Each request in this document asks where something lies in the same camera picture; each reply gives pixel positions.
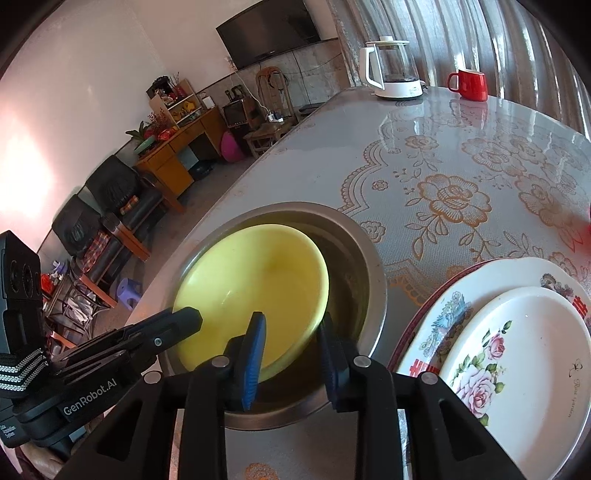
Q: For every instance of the white plate with rose print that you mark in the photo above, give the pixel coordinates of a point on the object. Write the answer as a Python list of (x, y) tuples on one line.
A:
[(531, 350)]

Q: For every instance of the red plastic bowl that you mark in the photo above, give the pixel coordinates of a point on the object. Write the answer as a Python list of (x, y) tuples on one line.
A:
[(585, 233)]

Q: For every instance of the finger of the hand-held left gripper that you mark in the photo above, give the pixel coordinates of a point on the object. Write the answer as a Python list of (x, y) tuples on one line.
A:
[(115, 336), (180, 323)]

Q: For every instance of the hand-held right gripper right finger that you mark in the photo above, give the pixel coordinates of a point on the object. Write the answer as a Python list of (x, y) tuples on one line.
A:
[(330, 369)]

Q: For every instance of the white power strip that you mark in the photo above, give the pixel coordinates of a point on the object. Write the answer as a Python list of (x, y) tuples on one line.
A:
[(275, 118)]

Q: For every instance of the pink ball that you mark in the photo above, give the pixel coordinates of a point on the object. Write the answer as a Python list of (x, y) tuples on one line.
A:
[(232, 146)]

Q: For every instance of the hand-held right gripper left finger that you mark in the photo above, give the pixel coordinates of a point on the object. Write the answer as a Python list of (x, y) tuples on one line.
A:
[(256, 360)]

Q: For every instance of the yellow plastic bowl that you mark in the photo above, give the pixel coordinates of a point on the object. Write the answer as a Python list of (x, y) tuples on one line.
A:
[(249, 277)]

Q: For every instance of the glass coffee table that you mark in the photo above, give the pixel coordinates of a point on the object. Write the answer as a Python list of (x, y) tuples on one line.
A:
[(74, 309)]

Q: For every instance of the stainless steel bowl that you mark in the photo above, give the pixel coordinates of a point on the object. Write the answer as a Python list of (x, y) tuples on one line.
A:
[(355, 286)]

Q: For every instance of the white electric kettle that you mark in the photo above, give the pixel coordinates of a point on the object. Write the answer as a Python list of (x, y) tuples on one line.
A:
[(397, 87)]

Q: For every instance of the red mug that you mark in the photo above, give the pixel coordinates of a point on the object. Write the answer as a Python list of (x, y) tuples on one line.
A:
[(473, 86)]

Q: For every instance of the floral printed tablecloth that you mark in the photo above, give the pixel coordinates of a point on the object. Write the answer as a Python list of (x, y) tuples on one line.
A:
[(415, 138)]

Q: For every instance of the white plate with red print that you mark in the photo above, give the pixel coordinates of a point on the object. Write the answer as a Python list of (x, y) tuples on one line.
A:
[(443, 314)]

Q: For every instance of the wooden chair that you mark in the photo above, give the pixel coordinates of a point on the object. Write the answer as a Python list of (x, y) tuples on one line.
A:
[(272, 134)]

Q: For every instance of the green potted plant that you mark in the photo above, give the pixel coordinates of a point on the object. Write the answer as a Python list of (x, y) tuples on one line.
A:
[(141, 136)]

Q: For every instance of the purple plastic stool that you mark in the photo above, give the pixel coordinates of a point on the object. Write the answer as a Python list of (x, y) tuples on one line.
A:
[(128, 290)]

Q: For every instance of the wooden desk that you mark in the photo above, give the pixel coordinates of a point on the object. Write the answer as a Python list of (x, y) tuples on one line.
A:
[(171, 161)]

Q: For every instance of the black armchair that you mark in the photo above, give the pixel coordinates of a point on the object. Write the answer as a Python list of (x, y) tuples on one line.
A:
[(76, 221), (115, 184)]

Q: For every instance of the wooden shelf with ornaments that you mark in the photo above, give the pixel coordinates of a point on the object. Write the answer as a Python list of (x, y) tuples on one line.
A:
[(175, 99)]

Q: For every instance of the black television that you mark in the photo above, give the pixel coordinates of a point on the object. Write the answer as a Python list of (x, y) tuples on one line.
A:
[(268, 32)]

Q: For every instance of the grey curtain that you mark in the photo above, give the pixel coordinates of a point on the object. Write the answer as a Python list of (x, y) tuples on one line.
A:
[(461, 27)]

